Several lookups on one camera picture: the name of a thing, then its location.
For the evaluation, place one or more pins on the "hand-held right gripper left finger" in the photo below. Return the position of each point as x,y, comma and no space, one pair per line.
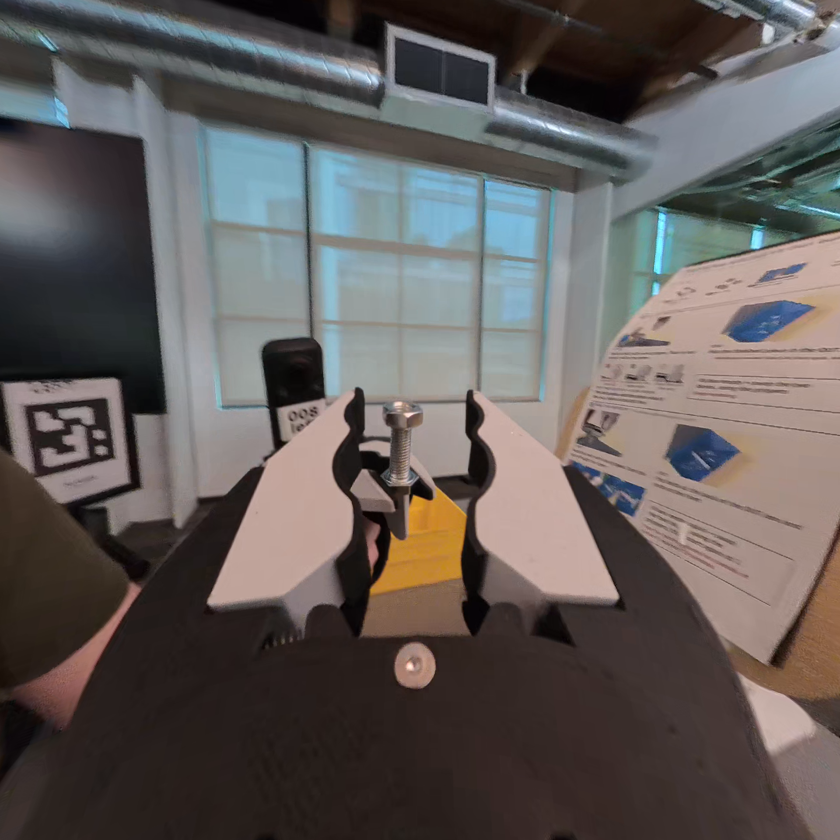
289,525

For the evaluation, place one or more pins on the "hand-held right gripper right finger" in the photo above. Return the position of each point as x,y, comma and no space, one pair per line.
538,525

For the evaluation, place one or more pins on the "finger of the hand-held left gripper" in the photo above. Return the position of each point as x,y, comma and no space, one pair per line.
400,515
373,493

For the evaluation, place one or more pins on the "steel hex nut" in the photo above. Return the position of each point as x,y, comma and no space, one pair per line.
397,480

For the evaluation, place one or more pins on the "yellow plastic bin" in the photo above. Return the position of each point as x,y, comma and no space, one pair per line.
426,558

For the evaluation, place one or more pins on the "steel hex bolt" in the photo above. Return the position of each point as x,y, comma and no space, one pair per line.
400,439

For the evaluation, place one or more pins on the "person's left forearm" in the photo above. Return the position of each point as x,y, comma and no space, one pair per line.
59,682

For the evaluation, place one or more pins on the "person's left hand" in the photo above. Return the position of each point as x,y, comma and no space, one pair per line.
376,548

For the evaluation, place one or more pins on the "large paned window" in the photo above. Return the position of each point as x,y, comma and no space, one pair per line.
394,275

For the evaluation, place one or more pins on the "large black screen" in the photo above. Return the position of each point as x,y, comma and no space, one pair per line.
79,262

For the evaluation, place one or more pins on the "instruction board on white stand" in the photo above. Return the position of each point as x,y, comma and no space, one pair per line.
754,394

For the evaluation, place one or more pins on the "framed marker sign on stand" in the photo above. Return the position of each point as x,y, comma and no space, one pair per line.
13,407

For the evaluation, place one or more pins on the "white air vent grille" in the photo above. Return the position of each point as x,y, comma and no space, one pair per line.
439,65

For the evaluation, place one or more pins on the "silver ceiling pipe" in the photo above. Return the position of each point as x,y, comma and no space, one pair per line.
781,13

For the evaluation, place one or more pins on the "silver ventilation duct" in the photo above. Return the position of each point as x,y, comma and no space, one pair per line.
262,59

